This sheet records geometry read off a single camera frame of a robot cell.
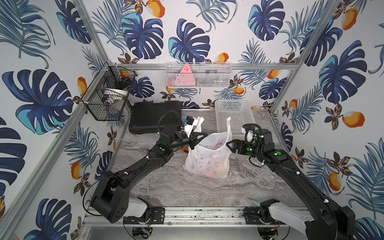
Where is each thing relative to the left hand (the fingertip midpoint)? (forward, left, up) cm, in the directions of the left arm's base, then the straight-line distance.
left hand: (206, 132), depth 71 cm
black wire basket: (+18, +56, +2) cm, 59 cm away
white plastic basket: (+41, -29, -27) cm, 57 cm away
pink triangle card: (+36, +13, +6) cm, 39 cm away
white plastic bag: (-6, -3, -12) cm, 14 cm away
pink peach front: (-11, -6, -22) cm, 26 cm away
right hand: (+1, -15, -10) cm, 18 cm away
